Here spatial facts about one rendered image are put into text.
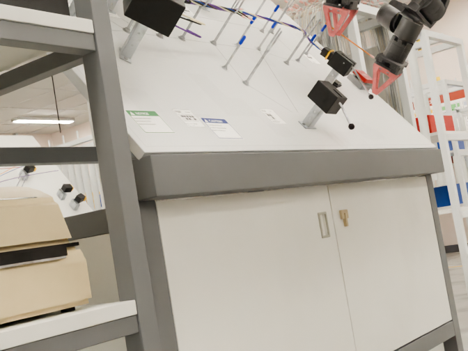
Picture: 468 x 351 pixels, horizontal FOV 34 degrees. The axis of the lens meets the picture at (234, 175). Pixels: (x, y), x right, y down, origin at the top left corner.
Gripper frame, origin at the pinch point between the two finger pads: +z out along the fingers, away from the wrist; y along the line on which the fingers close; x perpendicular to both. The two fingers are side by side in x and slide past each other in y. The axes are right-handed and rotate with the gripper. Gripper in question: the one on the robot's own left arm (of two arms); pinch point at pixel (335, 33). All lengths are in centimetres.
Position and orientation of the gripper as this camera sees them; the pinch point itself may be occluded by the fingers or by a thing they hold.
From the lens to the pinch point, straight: 199.0
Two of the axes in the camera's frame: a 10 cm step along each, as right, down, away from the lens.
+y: -4.1, 2.1, -8.9
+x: 8.9, 2.8, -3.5
